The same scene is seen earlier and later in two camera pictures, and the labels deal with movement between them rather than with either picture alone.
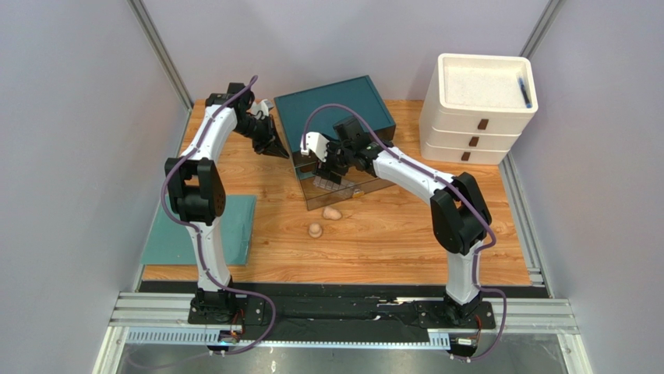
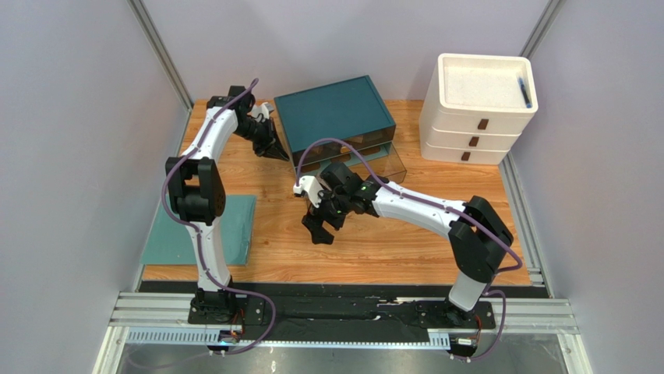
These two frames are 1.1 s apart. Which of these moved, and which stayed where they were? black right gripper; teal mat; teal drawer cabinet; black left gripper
Moved: black right gripper
Stayed: black left gripper; teal drawer cabinet; teal mat
